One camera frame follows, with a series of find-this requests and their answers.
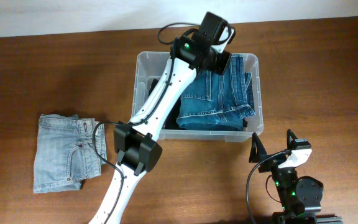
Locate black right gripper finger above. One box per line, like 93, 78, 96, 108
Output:
249, 133, 267, 163
287, 129, 298, 149

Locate dark blue jeans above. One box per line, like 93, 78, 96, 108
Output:
177, 54, 248, 131

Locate black garment with tape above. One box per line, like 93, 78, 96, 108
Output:
157, 91, 181, 130

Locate light blue jeans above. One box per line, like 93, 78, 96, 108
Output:
33, 114, 107, 194

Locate dark green garment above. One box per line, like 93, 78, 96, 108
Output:
243, 72, 255, 128

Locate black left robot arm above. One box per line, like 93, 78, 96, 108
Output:
91, 12, 236, 223

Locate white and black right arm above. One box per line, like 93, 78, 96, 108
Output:
246, 129, 343, 224

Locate clear plastic storage container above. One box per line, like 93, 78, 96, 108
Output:
132, 51, 264, 142

